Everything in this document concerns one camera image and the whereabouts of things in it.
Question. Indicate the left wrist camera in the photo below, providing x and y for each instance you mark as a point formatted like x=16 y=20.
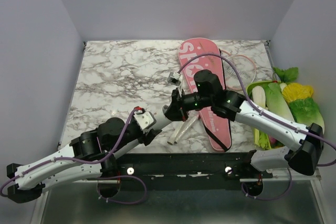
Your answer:
x=145 y=120

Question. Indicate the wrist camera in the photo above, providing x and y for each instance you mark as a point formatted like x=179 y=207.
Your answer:
x=145 y=120
x=175 y=78

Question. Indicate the green leafy vegetable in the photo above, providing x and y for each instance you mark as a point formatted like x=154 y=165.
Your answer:
x=287 y=75

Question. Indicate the white shuttlecock tube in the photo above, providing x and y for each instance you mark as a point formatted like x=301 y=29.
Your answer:
x=131 y=137

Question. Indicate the pink racket bag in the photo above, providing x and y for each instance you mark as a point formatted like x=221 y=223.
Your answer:
x=218 y=129

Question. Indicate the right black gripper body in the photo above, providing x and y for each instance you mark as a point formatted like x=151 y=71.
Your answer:
x=195 y=101

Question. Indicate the white green leek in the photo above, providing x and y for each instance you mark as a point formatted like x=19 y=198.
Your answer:
x=259 y=96

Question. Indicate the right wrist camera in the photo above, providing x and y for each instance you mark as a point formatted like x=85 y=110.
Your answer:
x=175 y=78

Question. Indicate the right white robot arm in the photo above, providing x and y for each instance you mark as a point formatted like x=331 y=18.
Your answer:
x=301 y=149

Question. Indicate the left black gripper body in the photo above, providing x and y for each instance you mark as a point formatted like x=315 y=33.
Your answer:
x=146 y=139

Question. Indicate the pink badminton racket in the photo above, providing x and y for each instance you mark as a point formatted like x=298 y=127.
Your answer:
x=179 y=132

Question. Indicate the yellow green napa cabbage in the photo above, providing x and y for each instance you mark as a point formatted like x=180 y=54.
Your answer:
x=301 y=104

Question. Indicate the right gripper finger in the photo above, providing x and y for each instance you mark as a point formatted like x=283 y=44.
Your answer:
x=175 y=113
x=176 y=100

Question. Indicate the black mounting base plate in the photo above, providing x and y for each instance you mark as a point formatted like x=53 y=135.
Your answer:
x=182 y=171

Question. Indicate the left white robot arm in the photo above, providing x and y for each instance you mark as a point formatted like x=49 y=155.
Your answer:
x=92 y=155

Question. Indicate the white green bok choy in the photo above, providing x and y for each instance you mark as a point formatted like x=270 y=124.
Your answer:
x=275 y=102

